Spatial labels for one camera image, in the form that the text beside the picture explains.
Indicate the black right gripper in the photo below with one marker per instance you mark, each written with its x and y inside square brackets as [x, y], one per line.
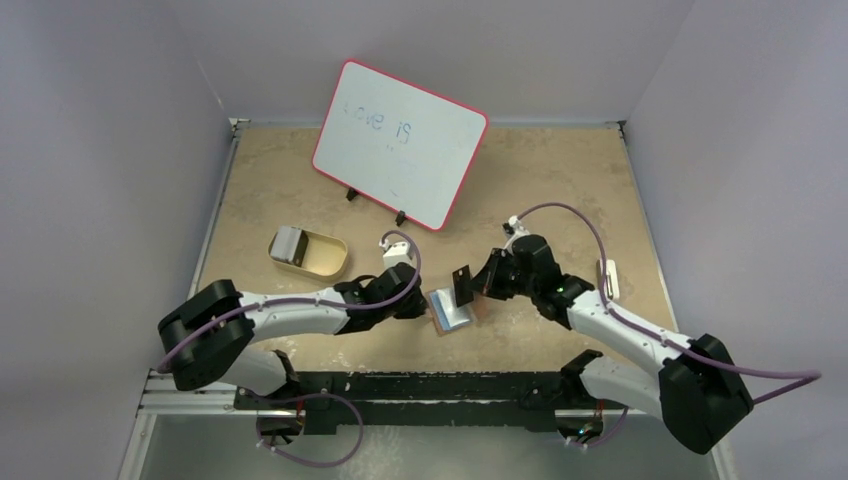
[489, 278]

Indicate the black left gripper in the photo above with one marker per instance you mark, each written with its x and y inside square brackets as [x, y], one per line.
[416, 307]

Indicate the dark credit card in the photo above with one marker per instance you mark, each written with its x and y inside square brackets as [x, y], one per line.
[463, 293]

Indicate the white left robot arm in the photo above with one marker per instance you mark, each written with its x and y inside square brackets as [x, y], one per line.
[208, 338]

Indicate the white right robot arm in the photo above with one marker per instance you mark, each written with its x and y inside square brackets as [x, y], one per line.
[688, 384]

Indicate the cream oval tray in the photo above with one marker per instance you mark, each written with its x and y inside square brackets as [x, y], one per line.
[326, 258]

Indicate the pink framed whiteboard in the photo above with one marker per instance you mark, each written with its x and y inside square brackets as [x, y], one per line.
[400, 145]

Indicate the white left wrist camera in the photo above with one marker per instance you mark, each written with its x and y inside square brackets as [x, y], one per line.
[399, 252]

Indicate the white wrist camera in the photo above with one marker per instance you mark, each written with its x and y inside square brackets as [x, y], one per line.
[399, 252]
[513, 229]

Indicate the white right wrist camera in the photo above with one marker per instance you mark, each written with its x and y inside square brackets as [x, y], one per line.
[513, 229]

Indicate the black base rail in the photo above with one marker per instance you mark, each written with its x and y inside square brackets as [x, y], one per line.
[536, 401]

